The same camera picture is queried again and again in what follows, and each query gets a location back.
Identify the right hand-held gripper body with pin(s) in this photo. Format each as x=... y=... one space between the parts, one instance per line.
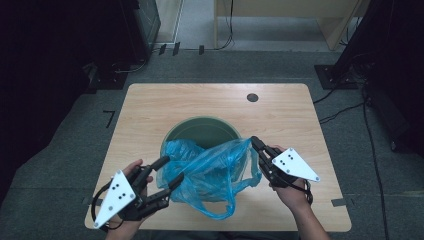
x=293 y=165

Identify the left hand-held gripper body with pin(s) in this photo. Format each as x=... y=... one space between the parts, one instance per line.
x=116 y=196

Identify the blue plastic bag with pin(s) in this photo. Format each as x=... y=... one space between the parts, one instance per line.
x=210 y=173

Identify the green round bin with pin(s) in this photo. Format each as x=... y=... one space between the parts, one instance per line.
x=203 y=131

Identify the person's left hand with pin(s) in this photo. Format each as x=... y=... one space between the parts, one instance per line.
x=133 y=165

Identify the person's right hand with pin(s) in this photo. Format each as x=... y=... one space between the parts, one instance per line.
x=293 y=196

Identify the round grey table grommet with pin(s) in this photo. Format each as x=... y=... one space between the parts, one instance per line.
x=252 y=97

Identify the grey tape strip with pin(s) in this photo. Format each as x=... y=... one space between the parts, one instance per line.
x=338 y=202

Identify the black stand base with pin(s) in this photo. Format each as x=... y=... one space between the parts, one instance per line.
x=106 y=78
x=333 y=76

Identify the small black floor block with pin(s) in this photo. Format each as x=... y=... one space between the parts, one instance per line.
x=201 y=50
x=176 y=48
x=162 y=49

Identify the light wooden desk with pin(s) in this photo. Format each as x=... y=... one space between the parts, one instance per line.
x=283 y=10

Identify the dark cabinet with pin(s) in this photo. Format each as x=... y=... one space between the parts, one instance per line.
x=148 y=23

